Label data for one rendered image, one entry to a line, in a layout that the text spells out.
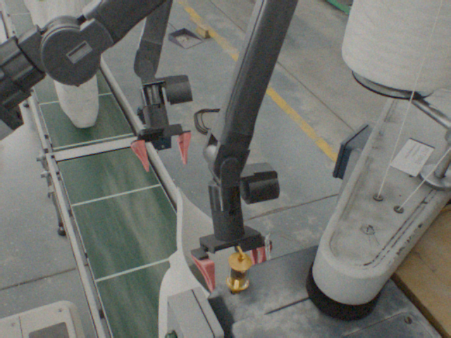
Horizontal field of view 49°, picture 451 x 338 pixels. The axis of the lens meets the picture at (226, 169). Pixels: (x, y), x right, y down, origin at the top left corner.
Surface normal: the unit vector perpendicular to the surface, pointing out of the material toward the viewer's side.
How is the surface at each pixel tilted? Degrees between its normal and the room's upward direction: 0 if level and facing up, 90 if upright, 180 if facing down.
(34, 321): 0
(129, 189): 0
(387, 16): 91
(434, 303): 0
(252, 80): 77
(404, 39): 89
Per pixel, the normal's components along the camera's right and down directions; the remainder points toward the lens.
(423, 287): 0.07, -0.77
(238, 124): 0.33, 0.23
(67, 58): 0.32, 0.44
